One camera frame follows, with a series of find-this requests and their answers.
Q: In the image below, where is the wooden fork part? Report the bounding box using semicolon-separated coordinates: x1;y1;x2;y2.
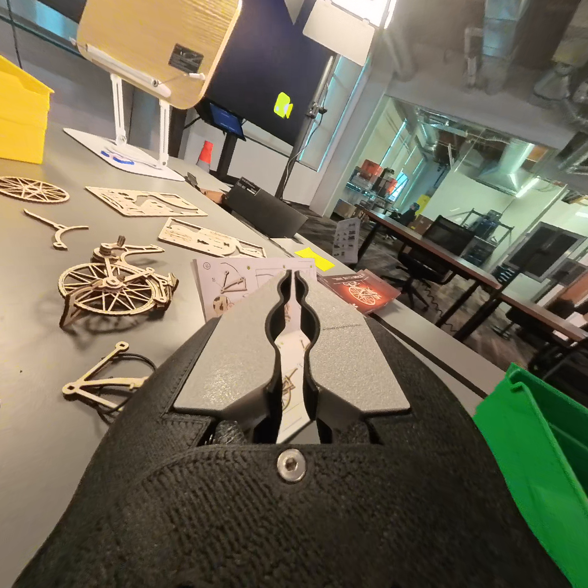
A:
24;209;89;250

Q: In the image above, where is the black light stand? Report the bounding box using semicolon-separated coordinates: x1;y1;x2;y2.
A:
276;55;336;199

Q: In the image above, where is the yellow sticky note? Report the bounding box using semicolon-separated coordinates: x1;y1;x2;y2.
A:
294;247;334;272

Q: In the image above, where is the wooden book stand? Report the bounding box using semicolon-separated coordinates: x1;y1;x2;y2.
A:
63;0;243;182

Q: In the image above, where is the white instruction booklet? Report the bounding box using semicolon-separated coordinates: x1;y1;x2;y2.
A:
193;257;318;444

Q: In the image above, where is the white light panel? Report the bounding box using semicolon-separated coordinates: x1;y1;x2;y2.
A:
303;0;397;60

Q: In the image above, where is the printed paper leaflet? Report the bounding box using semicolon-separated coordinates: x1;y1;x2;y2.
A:
333;218;361;265

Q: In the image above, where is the small brown object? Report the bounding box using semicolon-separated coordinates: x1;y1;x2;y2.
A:
186;172;230;203

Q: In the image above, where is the long brown table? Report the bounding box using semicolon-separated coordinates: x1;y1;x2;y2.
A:
358;209;503;341

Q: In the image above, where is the green plastic bin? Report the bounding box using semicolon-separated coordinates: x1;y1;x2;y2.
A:
473;363;588;588

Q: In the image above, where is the wooden spoked wheel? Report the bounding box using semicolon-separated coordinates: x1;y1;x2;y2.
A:
0;176;70;204

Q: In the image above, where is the black rubber band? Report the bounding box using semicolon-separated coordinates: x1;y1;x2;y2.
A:
117;353;157;374

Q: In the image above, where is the dark red product box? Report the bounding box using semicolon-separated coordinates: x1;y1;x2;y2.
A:
317;269;401;315

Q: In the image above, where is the yellow plastic bin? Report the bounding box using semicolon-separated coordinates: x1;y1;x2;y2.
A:
0;55;55;164

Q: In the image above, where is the black monitor stand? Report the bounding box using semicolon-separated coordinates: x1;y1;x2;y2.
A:
216;135;239;182

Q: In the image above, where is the large black monitor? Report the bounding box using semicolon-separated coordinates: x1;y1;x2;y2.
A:
202;0;341;148

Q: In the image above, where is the black flat box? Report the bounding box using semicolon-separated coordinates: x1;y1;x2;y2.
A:
225;178;308;239

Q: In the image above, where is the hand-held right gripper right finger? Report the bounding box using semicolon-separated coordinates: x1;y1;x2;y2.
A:
294;271;411;420

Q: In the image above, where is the wooden part sheet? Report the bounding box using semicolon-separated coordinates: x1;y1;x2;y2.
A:
158;217;267;259
85;186;208;218

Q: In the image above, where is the metal storage shelf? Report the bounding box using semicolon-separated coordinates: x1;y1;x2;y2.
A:
347;158;400;217

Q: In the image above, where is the wooden triangle frame part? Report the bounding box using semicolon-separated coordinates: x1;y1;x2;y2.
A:
62;341;152;412

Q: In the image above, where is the small tablet screen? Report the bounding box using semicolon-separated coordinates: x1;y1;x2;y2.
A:
209;102;245;138

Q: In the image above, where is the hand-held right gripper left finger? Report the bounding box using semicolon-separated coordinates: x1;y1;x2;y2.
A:
173;270;292;419

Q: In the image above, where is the wooden bicycle model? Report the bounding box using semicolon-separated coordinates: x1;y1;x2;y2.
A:
57;235;180;328

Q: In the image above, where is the black office chair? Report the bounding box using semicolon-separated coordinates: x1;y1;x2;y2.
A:
397;216;476;313

